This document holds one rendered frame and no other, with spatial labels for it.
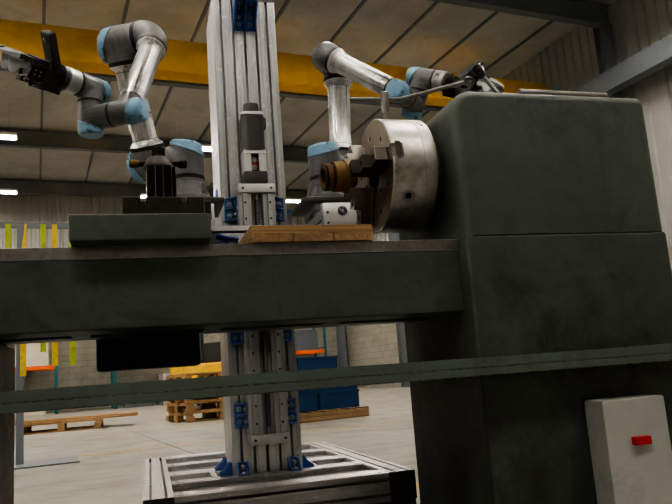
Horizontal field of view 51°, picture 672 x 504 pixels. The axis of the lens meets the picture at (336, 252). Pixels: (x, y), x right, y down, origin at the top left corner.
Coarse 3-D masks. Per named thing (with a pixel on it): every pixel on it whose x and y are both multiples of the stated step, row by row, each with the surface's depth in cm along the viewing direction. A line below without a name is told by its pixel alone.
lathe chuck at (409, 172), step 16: (368, 128) 197; (384, 128) 185; (400, 128) 185; (416, 128) 186; (368, 144) 198; (384, 144) 185; (416, 144) 183; (400, 160) 180; (416, 160) 181; (384, 176) 186; (400, 176) 180; (416, 176) 181; (384, 192) 186; (400, 192) 181; (416, 192) 182; (384, 208) 186; (400, 208) 183; (416, 208) 184; (384, 224) 187; (400, 224) 188
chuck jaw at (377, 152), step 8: (392, 144) 181; (400, 144) 182; (376, 152) 181; (384, 152) 182; (392, 152) 181; (400, 152) 181; (352, 160) 187; (360, 160) 186; (368, 160) 185; (376, 160) 181; (384, 160) 181; (352, 168) 186; (360, 168) 186; (368, 168) 185; (376, 168) 185; (352, 176) 188; (360, 176) 189; (368, 176) 189; (376, 176) 190
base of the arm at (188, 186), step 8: (176, 176) 239; (184, 176) 238; (192, 176) 239; (200, 176) 241; (176, 184) 239; (184, 184) 237; (192, 184) 238; (200, 184) 240; (176, 192) 238; (184, 192) 236; (192, 192) 236; (200, 192) 239
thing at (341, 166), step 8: (344, 160) 190; (320, 168) 192; (328, 168) 187; (336, 168) 187; (344, 168) 188; (320, 176) 192; (328, 176) 187; (336, 176) 187; (344, 176) 187; (320, 184) 193; (328, 184) 187; (336, 184) 188; (344, 184) 188; (352, 184) 190; (344, 192) 192
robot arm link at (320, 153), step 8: (320, 144) 254; (328, 144) 254; (336, 144) 257; (312, 152) 255; (320, 152) 253; (328, 152) 253; (336, 152) 256; (312, 160) 254; (320, 160) 253; (328, 160) 253; (336, 160) 255; (312, 168) 254
